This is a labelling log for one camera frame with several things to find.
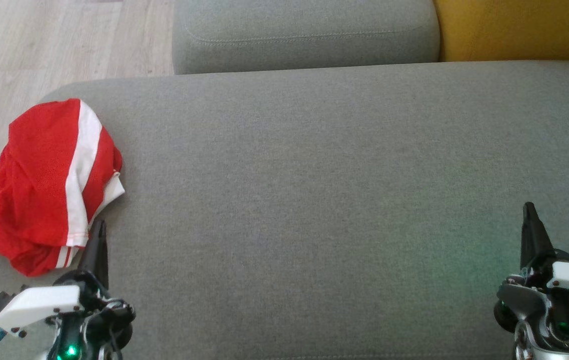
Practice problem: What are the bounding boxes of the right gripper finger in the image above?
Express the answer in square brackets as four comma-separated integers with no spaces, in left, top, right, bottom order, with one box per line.
[520,201,556,275]

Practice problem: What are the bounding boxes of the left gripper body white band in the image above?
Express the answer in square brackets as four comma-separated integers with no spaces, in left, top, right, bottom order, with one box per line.
[0,270,136,360]

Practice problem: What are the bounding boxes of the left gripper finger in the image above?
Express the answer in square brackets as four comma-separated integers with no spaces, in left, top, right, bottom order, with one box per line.
[79,219,111,290]

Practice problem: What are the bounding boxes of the red shorts with white stripe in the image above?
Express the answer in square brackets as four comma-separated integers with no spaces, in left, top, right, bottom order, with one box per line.
[0,98,126,261]

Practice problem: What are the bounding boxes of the grey sofa seat cushion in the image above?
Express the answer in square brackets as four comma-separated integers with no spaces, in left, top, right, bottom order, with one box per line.
[0,60,569,360]

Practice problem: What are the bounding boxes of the yellow sofa cushion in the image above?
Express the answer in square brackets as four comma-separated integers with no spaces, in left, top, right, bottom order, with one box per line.
[433,0,569,63]

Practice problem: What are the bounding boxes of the grey sofa back cushion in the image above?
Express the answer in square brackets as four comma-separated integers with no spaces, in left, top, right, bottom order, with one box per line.
[172,0,441,76]

